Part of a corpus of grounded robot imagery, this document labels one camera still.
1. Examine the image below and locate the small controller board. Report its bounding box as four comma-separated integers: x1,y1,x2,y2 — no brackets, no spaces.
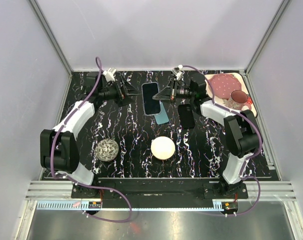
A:
222,202,239,212
88,200,102,209

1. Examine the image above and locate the pink polka dot plate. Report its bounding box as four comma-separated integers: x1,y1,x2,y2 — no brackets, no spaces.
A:
207,73,242,100

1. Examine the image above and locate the leaf patterned round bowl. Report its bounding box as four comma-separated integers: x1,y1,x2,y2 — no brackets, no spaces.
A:
94,138,119,162

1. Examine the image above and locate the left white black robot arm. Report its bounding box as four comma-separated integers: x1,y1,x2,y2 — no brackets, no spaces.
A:
40,71,140,198

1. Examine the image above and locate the teal smartphone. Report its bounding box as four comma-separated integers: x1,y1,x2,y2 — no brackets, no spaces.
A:
154,102,170,125

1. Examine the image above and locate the right small controller board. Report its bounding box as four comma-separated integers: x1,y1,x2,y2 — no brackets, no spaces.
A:
222,202,239,212

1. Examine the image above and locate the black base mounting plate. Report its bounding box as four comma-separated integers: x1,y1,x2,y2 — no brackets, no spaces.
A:
71,177,249,201

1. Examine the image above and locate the blue smartphone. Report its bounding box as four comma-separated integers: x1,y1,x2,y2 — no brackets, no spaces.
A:
141,82,161,116

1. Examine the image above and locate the aluminium frame rail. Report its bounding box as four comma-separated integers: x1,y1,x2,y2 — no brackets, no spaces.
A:
25,181,297,201

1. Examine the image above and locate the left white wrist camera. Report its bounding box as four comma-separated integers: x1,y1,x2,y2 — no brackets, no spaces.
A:
102,67,117,83

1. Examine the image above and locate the left small controller board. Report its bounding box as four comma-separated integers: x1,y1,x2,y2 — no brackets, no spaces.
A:
88,200,102,209

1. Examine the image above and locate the phone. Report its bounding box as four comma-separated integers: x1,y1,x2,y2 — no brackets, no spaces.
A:
178,104,195,129

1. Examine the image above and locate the pink ghost pattern mug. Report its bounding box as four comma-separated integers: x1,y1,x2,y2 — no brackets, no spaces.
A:
226,90,252,111

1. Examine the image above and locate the white round lid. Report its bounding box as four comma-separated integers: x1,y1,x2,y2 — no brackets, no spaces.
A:
150,136,176,161

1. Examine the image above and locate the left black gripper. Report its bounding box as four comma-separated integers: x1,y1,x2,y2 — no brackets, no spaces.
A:
99,75,142,108

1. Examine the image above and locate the strawberry print cream tray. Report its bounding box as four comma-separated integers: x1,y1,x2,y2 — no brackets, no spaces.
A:
201,72,258,122

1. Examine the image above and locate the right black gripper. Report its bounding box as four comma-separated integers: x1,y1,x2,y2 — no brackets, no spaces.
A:
152,79,195,104

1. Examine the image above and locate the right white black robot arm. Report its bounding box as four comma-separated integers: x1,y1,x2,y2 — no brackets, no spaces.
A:
152,72,263,198

